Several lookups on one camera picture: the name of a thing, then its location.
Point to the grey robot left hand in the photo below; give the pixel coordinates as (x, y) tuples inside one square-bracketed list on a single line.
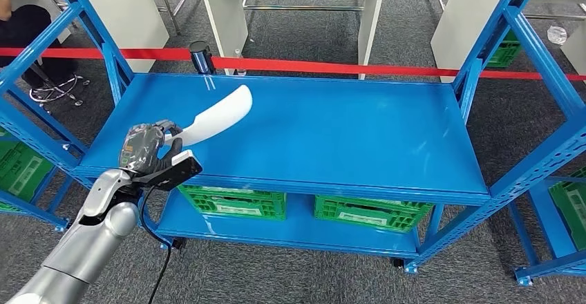
[(139, 148)]

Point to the white plastic shell part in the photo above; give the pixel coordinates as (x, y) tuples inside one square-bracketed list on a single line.
[(215, 114)]

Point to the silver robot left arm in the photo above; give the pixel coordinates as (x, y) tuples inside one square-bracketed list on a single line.
[(100, 228)]

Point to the chrome office chair base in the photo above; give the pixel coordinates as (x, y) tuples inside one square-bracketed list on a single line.
[(52, 92)]

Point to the green plastic crate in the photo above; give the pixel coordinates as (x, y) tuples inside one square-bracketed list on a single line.
[(23, 173), (229, 203), (572, 206), (366, 215), (503, 52)]

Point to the clear plastic bottle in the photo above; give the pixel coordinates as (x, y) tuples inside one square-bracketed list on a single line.
[(239, 71)]

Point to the white office desk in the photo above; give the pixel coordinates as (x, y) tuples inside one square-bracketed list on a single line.
[(224, 18), (128, 18), (462, 32)]

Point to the person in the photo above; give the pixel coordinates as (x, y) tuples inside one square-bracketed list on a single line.
[(23, 27)]

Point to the red barrier belt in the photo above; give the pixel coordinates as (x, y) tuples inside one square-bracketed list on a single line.
[(320, 67)]

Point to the crumpled clear plastic bag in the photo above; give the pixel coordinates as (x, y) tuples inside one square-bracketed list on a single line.
[(557, 35)]

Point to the black chrome stanchion post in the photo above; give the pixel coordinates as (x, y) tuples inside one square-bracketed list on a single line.
[(201, 59)]

